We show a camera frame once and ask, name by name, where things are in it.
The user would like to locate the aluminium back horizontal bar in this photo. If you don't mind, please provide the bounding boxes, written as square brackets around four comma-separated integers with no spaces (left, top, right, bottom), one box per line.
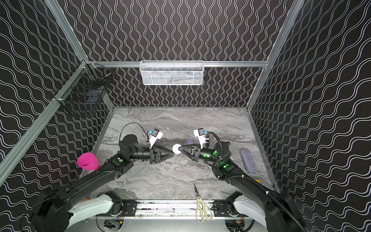
[88,61,269,68]

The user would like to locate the aluminium corner frame post left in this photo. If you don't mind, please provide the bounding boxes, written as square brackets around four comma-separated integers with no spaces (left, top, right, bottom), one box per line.
[44,0,88,61]

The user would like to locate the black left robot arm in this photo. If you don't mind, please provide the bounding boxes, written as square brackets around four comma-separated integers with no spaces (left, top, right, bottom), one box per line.
[29,134,174,232]

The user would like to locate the white wire basket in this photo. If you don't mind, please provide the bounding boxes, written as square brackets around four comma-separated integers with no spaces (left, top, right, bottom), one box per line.
[139,64,205,86]

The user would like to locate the beige handled scissors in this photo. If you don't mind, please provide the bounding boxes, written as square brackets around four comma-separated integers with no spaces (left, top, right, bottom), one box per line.
[194,183,213,223]

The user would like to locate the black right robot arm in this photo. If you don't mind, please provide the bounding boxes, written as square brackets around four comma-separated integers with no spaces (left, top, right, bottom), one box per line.
[173,131,306,232]

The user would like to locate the purple earbud charging case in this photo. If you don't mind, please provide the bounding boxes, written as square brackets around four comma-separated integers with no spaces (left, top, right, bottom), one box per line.
[172,144,181,155]

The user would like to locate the black wire basket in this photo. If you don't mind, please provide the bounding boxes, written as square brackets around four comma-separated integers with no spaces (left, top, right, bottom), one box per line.
[58,63,113,118]

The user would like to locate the aluminium left side bar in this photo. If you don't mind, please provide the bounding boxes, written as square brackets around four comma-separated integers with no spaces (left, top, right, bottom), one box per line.
[1,61,87,184]

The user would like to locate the aluminium corner frame post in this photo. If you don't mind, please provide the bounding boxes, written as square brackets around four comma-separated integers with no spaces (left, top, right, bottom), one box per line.
[247,0,305,112]
[44,0,88,61]

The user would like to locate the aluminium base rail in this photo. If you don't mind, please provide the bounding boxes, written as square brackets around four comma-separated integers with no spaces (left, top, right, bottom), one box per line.
[95,199,290,219]

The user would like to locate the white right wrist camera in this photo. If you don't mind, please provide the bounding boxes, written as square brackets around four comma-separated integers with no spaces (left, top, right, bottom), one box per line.
[193,128,210,149]

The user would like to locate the aluminium corner frame post right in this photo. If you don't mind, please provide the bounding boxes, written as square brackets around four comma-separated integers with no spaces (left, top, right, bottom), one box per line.
[247,0,305,112]

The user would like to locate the grey purple glasses case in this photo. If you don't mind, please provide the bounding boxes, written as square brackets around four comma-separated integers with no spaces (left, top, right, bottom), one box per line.
[240,148,258,174]

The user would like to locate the pink plastic goblet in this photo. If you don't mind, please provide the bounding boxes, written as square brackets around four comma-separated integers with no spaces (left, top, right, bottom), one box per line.
[77,152,100,171]

